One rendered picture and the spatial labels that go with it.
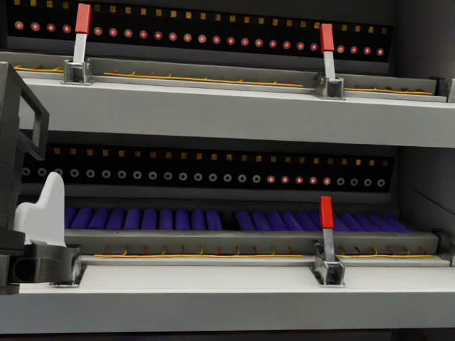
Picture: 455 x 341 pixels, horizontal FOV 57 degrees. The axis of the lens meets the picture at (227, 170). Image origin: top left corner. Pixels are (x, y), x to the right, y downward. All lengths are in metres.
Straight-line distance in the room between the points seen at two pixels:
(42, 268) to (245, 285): 0.28
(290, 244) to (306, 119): 0.15
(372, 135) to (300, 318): 0.21
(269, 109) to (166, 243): 0.19
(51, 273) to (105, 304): 0.25
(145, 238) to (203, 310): 0.10
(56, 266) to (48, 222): 0.05
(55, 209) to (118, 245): 0.24
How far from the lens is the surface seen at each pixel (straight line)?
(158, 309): 0.43
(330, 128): 0.46
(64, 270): 0.20
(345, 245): 0.53
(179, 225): 0.51
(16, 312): 0.46
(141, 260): 0.47
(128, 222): 0.52
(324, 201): 0.47
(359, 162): 0.63
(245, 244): 0.49
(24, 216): 0.22
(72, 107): 0.45
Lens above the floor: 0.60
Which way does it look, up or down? 5 degrees up
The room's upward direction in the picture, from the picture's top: 1 degrees clockwise
